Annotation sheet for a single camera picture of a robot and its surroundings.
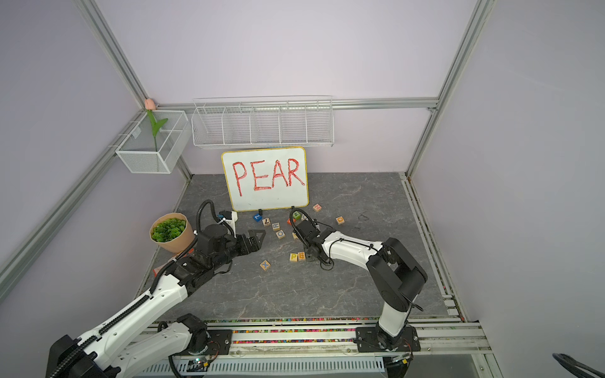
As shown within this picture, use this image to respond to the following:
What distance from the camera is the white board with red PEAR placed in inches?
38.1

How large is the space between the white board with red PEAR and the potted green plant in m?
0.23

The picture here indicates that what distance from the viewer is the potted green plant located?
34.1 inches
